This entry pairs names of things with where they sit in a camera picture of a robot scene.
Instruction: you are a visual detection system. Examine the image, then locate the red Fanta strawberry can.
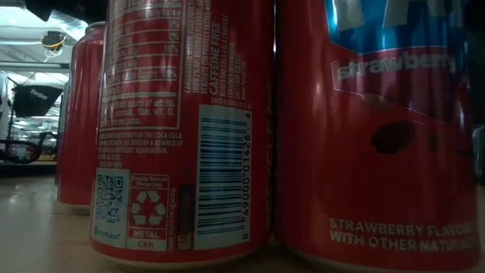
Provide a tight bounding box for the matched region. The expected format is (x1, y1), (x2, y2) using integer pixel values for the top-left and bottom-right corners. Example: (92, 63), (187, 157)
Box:
(55, 21), (108, 209)
(89, 0), (274, 271)
(273, 0), (481, 273)

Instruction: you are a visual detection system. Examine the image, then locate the black softbox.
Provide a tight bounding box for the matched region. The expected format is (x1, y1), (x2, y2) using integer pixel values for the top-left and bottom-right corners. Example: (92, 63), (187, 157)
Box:
(12, 83), (64, 118)

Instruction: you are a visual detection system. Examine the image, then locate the background work table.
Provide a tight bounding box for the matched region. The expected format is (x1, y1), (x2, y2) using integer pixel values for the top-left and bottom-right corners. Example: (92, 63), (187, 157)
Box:
(0, 158), (58, 177)

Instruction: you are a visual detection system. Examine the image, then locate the black ceiling cable reel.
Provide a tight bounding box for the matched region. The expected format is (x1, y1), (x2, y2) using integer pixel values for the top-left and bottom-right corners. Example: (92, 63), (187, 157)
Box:
(40, 30), (68, 52)

